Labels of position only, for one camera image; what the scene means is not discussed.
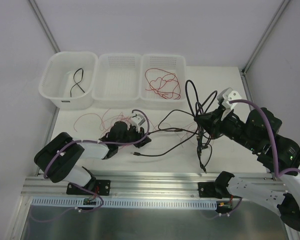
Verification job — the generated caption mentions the thick red wire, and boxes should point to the thick red wire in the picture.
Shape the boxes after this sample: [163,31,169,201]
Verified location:
[144,67,182,100]

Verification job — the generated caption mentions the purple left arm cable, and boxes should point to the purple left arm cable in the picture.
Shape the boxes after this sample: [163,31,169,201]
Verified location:
[43,109,151,180]

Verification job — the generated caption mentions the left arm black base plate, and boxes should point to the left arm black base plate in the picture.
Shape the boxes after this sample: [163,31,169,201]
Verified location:
[66,179,111,196]

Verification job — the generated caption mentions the right white perforated basket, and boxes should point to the right white perforated basket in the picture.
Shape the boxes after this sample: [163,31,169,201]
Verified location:
[139,54,186,110]

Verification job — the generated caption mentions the white perforated basket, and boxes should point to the white perforated basket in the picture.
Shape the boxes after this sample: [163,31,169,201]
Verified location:
[91,53,142,108]
[139,54,186,110]

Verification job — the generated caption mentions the middle white perforated basket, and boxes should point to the middle white perforated basket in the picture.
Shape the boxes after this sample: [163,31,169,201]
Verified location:
[91,53,142,108]

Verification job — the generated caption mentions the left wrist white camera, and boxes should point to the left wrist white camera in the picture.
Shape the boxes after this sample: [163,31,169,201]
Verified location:
[130,113,146,131]

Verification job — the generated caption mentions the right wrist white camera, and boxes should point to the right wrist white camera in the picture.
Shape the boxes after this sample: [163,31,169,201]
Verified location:
[217,87,242,121]

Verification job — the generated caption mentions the white slotted cable duct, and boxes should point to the white slotted cable duct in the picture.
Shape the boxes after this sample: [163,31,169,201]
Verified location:
[31,196,217,211]

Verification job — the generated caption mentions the white solid plastic tub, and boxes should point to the white solid plastic tub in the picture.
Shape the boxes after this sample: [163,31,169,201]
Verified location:
[38,51,98,110]

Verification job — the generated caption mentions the aluminium frame rail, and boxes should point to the aluminium frame rail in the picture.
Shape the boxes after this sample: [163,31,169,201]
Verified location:
[21,171,219,200]

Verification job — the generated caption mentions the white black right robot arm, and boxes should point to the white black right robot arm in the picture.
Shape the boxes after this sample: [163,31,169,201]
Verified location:
[194,106,300,232]

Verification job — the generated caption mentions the wrist white camera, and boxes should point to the wrist white camera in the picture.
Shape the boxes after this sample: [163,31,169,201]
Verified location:
[217,87,242,121]
[130,113,146,131]

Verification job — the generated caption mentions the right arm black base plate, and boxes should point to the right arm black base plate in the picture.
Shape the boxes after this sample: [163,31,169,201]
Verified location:
[197,182,231,199]

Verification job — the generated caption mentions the round black usb cable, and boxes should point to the round black usb cable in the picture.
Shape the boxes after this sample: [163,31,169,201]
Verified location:
[131,79,220,175]

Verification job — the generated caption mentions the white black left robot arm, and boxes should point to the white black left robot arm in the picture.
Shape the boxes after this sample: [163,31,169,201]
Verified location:
[34,121,151,195]

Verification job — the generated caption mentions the thin pink wire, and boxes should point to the thin pink wire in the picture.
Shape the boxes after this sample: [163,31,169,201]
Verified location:
[73,107,203,150]

